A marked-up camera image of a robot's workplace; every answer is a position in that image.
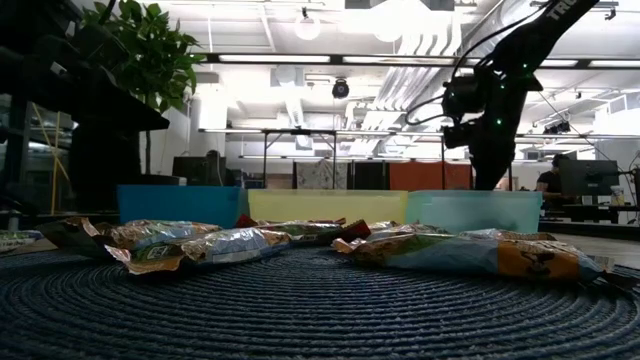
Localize person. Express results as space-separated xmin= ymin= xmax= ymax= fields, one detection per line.
xmin=535 ymin=153 xmax=571 ymax=209

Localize yellow extension cable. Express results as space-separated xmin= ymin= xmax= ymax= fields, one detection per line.
xmin=49 ymin=112 xmax=62 ymax=216

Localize orange partition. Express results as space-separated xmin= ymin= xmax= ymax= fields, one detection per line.
xmin=388 ymin=160 xmax=474 ymax=192

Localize dark flat monitor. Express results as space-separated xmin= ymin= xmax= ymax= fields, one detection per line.
xmin=558 ymin=158 xmax=620 ymax=199

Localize yellow cord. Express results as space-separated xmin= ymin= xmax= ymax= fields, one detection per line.
xmin=30 ymin=102 xmax=74 ymax=199

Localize black monitor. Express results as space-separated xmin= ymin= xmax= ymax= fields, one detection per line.
xmin=172 ymin=149 xmax=227 ymax=187

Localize black desk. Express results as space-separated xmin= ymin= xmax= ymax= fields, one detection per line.
xmin=539 ymin=202 xmax=640 ymax=226

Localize yellow plastic bin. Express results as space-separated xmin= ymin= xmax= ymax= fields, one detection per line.
xmin=247 ymin=188 xmax=410 ymax=226

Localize blue plastic bin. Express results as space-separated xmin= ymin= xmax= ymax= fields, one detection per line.
xmin=117 ymin=184 xmax=250 ymax=230

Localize black panel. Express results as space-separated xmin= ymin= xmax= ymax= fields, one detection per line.
xmin=349 ymin=160 xmax=391 ymax=191

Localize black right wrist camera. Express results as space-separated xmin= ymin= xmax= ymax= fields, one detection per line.
xmin=441 ymin=74 xmax=484 ymax=150

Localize orange-end chewy granola bar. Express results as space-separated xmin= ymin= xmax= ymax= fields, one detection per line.
xmin=37 ymin=215 xmax=119 ymax=259
xmin=331 ymin=232 xmax=607 ymax=283
xmin=99 ymin=218 xmax=224 ymax=251
xmin=459 ymin=228 xmax=559 ymax=242
xmin=104 ymin=227 xmax=294 ymax=275

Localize long ceiling light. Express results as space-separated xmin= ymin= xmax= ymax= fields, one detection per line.
xmin=217 ymin=53 xmax=332 ymax=65

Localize black track spotlight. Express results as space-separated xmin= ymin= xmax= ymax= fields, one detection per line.
xmin=542 ymin=119 xmax=574 ymax=136

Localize round dark woven mat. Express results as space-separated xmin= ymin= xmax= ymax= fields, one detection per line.
xmin=0 ymin=244 xmax=640 ymax=360

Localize round pendant lamp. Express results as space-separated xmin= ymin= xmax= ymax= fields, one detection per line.
xmin=293 ymin=7 xmax=322 ymax=42

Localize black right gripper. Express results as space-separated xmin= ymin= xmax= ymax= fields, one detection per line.
xmin=468 ymin=69 xmax=544 ymax=191

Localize green leafy plant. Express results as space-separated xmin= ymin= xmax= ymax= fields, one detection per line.
xmin=82 ymin=0 xmax=206 ymax=176

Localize patterned gray panel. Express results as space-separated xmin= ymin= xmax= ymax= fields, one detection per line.
xmin=293 ymin=159 xmax=350 ymax=190

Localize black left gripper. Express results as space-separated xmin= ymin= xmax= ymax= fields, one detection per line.
xmin=29 ymin=29 xmax=171 ymax=132

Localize green plastic bin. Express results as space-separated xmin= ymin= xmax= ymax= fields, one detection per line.
xmin=405 ymin=189 xmax=544 ymax=235

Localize blue-wrapper granola bar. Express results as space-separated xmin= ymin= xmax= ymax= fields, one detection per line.
xmin=0 ymin=228 xmax=45 ymax=254

